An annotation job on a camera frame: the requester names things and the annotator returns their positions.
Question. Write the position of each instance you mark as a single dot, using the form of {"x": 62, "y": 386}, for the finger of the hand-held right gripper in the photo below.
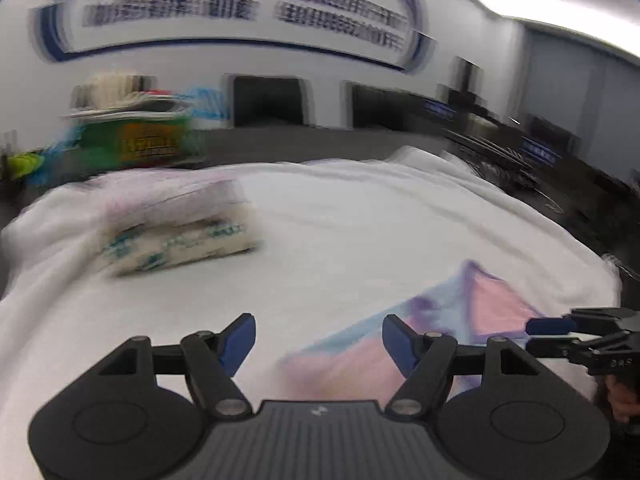
{"x": 550, "y": 326}
{"x": 547, "y": 346}

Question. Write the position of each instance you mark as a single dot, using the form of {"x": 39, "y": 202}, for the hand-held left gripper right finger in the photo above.
{"x": 400, "y": 345}

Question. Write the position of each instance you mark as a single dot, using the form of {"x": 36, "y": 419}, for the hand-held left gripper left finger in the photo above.
{"x": 239, "y": 345}

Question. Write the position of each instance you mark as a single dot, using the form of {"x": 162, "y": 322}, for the purple pink garment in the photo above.
{"x": 495, "y": 310}

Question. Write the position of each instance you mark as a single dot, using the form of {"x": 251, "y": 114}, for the cream clothes in bag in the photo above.
{"x": 115, "y": 89}

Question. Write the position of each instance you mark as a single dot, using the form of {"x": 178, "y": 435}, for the person's right hand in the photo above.
{"x": 624, "y": 400}

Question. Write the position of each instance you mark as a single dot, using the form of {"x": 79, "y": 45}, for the white blanket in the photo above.
{"x": 325, "y": 220}

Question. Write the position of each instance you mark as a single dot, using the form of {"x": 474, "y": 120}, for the black tabletop device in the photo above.
{"x": 520, "y": 182}
{"x": 480, "y": 147}

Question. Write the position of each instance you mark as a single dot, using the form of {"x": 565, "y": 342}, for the blue name plate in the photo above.
{"x": 439, "y": 109}
{"x": 537, "y": 150}

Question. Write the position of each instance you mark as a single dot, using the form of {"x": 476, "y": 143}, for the black office chair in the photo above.
{"x": 552, "y": 132}
{"x": 270, "y": 102}
{"x": 390, "y": 110}

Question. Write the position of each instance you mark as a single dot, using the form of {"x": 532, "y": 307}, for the black cabinet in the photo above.
{"x": 467, "y": 105}

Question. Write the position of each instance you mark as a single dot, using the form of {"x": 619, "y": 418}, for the grey window blind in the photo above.
{"x": 585, "y": 90}

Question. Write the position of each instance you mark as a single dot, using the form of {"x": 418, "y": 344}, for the yellow-green object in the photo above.
{"x": 24, "y": 166}

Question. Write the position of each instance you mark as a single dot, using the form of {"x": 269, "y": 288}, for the ceiling light strip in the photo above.
{"x": 550, "y": 5}

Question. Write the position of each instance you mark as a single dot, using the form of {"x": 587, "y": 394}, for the black wall panel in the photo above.
{"x": 469, "y": 75}

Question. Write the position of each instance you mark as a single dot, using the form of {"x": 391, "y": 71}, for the blue wall sign lettering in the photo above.
{"x": 50, "y": 40}

